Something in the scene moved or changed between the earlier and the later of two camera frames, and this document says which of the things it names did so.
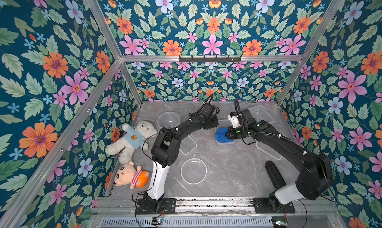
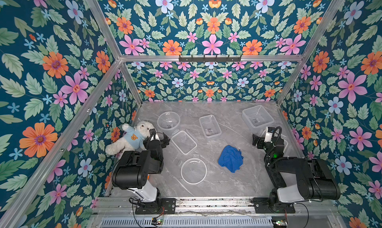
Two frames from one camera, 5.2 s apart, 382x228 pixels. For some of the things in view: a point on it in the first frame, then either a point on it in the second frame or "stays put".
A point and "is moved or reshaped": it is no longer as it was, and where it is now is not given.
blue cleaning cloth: (220, 135) to (231, 158)
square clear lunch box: (260, 113) stays put
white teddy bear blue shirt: (134, 138) stays put
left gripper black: (214, 118) to (164, 143)
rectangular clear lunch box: (223, 123) is moved or reshaped
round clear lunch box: (169, 120) stays put
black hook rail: (209, 59) stays put
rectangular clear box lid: (187, 145) stays put
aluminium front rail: (116, 206) stays put
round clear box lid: (193, 171) stays put
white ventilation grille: (189, 222) stays put
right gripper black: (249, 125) to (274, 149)
